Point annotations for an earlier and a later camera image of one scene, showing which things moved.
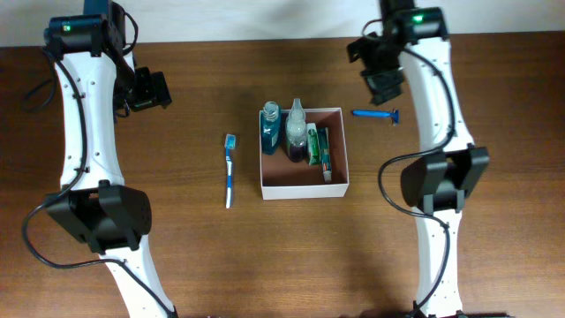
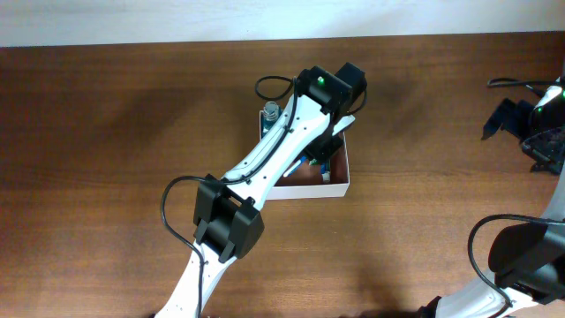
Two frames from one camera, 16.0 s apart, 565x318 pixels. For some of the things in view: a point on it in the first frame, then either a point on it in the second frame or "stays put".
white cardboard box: (282, 178) stays put
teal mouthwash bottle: (270, 128) stays put
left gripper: (150, 94) → (322, 150)
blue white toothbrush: (229, 144) → (295, 167)
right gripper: (384, 84) → (519, 122)
